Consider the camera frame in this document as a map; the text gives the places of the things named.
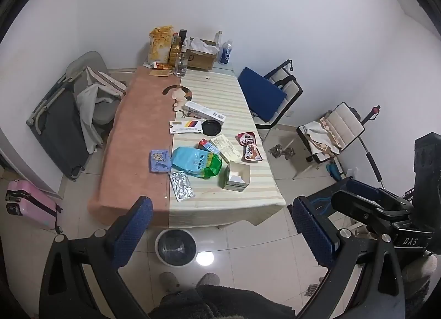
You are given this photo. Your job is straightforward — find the silver foil blister pack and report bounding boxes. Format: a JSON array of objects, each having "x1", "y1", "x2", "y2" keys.
[{"x1": 170, "y1": 171, "x2": 195, "y2": 202}]

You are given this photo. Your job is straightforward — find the person's grey slipper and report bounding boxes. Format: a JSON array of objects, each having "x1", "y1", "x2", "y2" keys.
[
  {"x1": 159, "y1": 272, "x2": 180, "y2": 294},
  {"x1": 196, "y1": 273, "x2": 220, "y2": 288}
]

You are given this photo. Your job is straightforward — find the small red blue carton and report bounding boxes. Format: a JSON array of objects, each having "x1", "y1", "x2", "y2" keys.
[{"x1": 197, "y1": 138, "x2": 221, "y2": 154}]

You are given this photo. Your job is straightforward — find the curved black exercise bar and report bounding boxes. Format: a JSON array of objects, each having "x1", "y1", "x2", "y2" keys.
[{"x1": 358, "y1": 136, "x2": 385, "y2": 189}]

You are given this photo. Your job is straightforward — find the long white box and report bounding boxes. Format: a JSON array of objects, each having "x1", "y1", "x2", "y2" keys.
[{"x1": 181, "y1": 100, "x2": 227, "y2": 123}]

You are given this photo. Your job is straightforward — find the dark grey folded cot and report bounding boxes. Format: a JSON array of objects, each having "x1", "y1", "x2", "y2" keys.
[{"x1": 27, "y1": 74, "x2": 90, "y2": 182}]

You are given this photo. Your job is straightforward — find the teal shoe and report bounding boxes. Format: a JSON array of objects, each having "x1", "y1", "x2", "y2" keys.
[{"x1": 327, "y1": 162, "x2": 343, "y2": 182}]

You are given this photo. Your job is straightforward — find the white trash bin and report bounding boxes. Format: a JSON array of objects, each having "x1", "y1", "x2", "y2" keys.
[{"x1": 155, "y1": 229, "x2": 198, "y2": 267}]

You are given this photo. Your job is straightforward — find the person's right grey slipper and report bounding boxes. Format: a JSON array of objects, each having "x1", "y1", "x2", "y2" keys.
[{"x1": 196, "y1": 273, "x2": 220, "y2": 288}]

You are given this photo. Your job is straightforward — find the person's left grey slipper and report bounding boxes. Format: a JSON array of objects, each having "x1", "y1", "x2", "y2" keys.
[{"x1": 159, "y1": 272, "x2": 180, "y2": 294}]

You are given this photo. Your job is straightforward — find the orange tablecloth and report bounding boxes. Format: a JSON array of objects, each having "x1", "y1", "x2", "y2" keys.
[{"x1": 87, "y1": 66, "x2": 182, "y2": 226}]

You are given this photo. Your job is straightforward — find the blue snack packet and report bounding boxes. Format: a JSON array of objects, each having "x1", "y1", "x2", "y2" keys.
[{"x1": 149, "y1": 148, "x2": 172, "y2": 173}]

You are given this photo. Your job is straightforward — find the yellow snack bag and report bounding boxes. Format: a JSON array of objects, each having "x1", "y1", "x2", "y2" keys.
[{"x1": 149, "y1": 25, "x2": 174, "y2": 64}]

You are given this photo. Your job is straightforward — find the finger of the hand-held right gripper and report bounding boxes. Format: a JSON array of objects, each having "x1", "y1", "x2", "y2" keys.
[
  {"x1": 331, "y1": 190, "x2": 414, "y2": 233},
  {"x1": 345, "y1": 179, "x2": 414, "y2": 207}
]

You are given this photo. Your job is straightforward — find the pink suitcase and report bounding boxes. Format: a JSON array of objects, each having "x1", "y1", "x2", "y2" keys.
[{"x1": 5, "y1": 179, "x2": 63, "y2": 235}]

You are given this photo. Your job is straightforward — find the white draped cloth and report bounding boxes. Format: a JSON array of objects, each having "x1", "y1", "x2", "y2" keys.
[{"x1": 76, "y1": 67, "x2": 126, "y2": 154}]

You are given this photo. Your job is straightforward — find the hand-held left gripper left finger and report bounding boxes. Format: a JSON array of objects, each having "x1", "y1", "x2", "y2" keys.
[{"x1": 36, "y1": 196, "x2": 154, "y2": 319}]

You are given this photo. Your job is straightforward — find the cream printed packet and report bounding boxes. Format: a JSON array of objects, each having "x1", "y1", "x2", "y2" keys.
[{"x1": 209, "y1": 135, "x2": 242, "y2": 163}]

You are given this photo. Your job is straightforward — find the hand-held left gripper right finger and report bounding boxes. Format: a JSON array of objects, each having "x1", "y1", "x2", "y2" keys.
[{"x1": 291, "y1": 196, "x2": 407, "y2": 319}]

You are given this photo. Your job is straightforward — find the white padded chair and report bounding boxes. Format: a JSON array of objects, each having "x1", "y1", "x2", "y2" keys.
[
  {"x1": 265, "y1": 59, "x2": 304, "y2": 127},
  {"x1": 297, "y1": 102, "x2": 366, "y2": 180}
]

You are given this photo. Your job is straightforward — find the white box with colour stripes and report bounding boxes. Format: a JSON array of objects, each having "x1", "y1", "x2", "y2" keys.
[{"x1": 169, "y1": 120, "x2": 204, "y2": 135}]

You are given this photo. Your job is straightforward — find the white red snack packet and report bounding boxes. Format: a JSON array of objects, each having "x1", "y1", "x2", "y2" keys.
[{"x1": 242, "y1": 143, "x2": 264, "y2": 163}]

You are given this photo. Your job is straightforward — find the black round lid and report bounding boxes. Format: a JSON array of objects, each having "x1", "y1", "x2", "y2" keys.
[{"x1": 201, "y1": 119, "x2": 223, "y2": 136}]

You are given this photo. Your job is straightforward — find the metal dumbbell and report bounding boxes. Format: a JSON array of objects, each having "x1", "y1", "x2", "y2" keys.
[{"x1": 269, "y1": 144, "x2": 296, "y2": 159}]

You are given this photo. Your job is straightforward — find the cream white table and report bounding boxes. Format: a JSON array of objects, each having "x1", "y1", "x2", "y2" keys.
[{"x1": 168, "y1": 69, "x2": 287, "y2": 228}]

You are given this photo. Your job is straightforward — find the clear glass bottle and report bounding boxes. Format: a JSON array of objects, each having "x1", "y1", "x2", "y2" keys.
[{"x1": 176, "y1": 45, "x2": 189, "y2": 76}]

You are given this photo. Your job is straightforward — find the person's right forearm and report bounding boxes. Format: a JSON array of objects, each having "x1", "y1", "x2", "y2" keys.
[{"x1": 401, "y1": 253, "x2": 440, "y2": 301}]

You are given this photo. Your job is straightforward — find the black bin liner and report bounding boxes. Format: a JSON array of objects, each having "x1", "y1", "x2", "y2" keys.
[{"x1": 159, "y1": 231, "x2": 195, "y2": 264}]

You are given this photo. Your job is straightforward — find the blue green rice bag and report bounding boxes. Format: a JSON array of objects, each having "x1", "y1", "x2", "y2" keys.
[{"x1": 171, "y1": 147, "x2": 223, "y2": 181}]

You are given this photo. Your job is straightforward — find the green white box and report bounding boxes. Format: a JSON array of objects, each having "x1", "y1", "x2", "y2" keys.
[{"x1": 220, "y1": 160, "x2": 251, "y2": 191}]

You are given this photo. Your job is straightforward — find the person's black pants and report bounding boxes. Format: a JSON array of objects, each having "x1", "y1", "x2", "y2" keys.
[{"x1": 148, "y1": 285, "x2": 297, "y2": 319}]

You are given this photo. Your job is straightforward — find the black pole with red knob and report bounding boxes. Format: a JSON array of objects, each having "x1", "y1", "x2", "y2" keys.
[{"x1": 360, "y1": 105, "x2": 381, "y2": 123}]

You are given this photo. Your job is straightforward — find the beige brown plush toy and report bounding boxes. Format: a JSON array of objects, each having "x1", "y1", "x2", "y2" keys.
[{"x1": 162, "y1": 85, "x2": 193, "y2": 113}]

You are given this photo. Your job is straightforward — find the beige patterned cloth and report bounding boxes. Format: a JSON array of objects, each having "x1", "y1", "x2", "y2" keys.
[{"x1": 303, "y1": 121, "x2": 343, "y2": 164}]

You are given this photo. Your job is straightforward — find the amber glass bottle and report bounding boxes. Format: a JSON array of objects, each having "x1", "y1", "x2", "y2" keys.
[{"x1": 170, "y1": 37, "x2": 183, "y2": 66}]

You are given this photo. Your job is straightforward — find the blue label water bottle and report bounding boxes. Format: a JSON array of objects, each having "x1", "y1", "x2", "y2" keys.
[{"x1": 219, "y1": 40, "x2": 233, "y2": 65}]

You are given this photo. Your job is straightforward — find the cardboard box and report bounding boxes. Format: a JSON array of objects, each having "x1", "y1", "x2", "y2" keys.
[{"x1": 186, "y1": 38, "x2": 220, "y2": 71}]

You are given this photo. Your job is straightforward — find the grey office chair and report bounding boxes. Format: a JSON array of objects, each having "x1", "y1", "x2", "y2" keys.
[{"x1": 65, "y1": 51, "x2": 128, "y2": 125}]

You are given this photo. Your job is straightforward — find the white crumpled paper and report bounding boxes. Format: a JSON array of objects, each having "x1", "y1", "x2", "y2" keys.
[{"x1": 190, "y1": 38, "x2": 215, "y2": 54}]

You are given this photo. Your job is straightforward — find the blue chair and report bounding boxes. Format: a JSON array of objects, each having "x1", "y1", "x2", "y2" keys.
[{"x1": 238, "y1": 67, "x2": 288, "y2": 130}]

